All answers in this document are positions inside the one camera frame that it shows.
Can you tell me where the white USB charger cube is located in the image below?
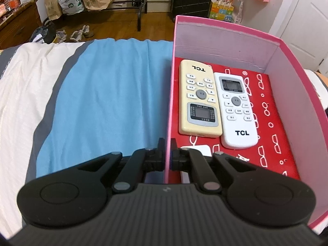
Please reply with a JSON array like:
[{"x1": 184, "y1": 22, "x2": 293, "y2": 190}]
[{"x1": 181, "y1": 145, "x2": 212, "y2": 157}]

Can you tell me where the cream TCL remote control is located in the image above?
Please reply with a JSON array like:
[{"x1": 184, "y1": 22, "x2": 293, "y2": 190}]
[{"x1": 179, "y1": 59, "x2": 222, "y2": 138}]

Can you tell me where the white TCL remote control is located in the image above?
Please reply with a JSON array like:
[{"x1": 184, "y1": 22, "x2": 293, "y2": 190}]
[{"x1": 214, "y1": 72, "x2": 259, "y2": 149}]

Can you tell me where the pink cardboard box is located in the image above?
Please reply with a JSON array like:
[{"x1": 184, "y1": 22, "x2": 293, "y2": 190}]
[{"x1": 167, "y1": 16, "x2": 327, "y2": 233}]

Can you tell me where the striped bed sheet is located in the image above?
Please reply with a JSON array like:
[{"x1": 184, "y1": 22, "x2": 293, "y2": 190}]
[{"x1": 1, "y1": 39, "x2": 326, "y2": 245}]

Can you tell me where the pair of slippers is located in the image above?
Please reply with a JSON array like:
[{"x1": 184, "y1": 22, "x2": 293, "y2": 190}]
[{"x1": 55, "y1": 25, "x2": 94, "y2": 43}]

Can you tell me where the colourful gift bag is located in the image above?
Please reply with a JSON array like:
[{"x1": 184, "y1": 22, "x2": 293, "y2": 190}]
[{"x1": 209, "y1": 0, "x2": 235, "y2": 23}]

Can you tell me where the black clothes rack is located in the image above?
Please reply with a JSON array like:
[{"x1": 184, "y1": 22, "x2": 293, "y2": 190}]
[{"x1": 42, "y1": 0, "x2": 149, "y2": 32}]

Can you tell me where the black bag on floor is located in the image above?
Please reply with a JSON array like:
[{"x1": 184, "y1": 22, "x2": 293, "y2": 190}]
[{"x1": 29, "y1": 20, "x2": 56, "y2": 44}]

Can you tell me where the white printed plastic bag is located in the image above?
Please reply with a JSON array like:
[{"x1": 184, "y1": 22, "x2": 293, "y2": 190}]
[{"x1": 57, "y1": 0, "x2": 84, "y2": 15}]

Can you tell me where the small brown paper bag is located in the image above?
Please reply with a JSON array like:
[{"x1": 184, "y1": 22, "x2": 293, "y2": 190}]
[{"x1": 44, "y1": 0, "x2": 63, "y2": 21}]

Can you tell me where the white door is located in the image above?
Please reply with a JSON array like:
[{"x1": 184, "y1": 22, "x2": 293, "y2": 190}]
[{"x1": 269, "y1": 0, "x2": 328, "y2": 76}]

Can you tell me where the wooden nightstand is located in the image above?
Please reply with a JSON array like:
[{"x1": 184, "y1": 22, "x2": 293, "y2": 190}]
[{"x1": 0, "y1": 0, "x2": 42, "y2": 49}]

